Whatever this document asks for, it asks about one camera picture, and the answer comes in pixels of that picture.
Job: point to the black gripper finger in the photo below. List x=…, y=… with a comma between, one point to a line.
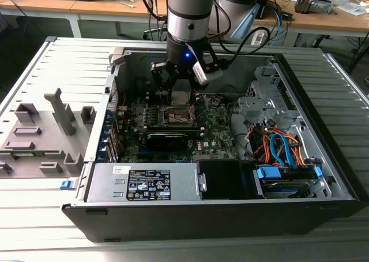
x=162, y=76
x=191, y=81

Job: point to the silver CPU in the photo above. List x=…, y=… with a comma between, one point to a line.
x=181, y=98

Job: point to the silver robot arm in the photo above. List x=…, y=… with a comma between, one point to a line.
x=190, y=19

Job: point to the CPU socket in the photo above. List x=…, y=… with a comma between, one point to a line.
x=176, y=116

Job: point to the blue expansion slot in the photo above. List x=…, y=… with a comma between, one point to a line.
x=143, y=152

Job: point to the CPU cooler copper fins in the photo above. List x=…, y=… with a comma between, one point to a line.
x=302, y=3

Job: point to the green RAM stick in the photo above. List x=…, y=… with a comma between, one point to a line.
x=24, y=154
x=173, y=128

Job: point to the green motherboard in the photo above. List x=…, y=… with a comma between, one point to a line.
x=214, y=135

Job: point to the black graphics card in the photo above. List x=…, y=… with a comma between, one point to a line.
x=167, y=143

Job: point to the metal drive cage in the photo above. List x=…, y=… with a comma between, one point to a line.
x=259, y=103

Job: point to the black upright box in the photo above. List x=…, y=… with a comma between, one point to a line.
x=264, y=2

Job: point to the hard disk blue carrier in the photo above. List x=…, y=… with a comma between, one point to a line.
x=269, y=175

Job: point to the grey power supply unit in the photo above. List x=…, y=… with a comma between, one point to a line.
x=101, y=184

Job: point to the grey parts rack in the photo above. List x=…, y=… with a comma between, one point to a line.
x=46, y=123

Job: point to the wooden desk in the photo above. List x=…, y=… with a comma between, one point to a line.
x=317, y=21
x=43, y=3

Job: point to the black PC case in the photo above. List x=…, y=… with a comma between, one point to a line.
x=184, y=224

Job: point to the blue plastic clip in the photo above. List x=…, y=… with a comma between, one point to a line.
x=66, y=185

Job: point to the grey metal part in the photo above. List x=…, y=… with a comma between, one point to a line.
x=321, y=5

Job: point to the white paper sheet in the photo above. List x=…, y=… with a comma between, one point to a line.
x=353, y=8

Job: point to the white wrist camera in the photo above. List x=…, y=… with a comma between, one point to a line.
x=203, y=74

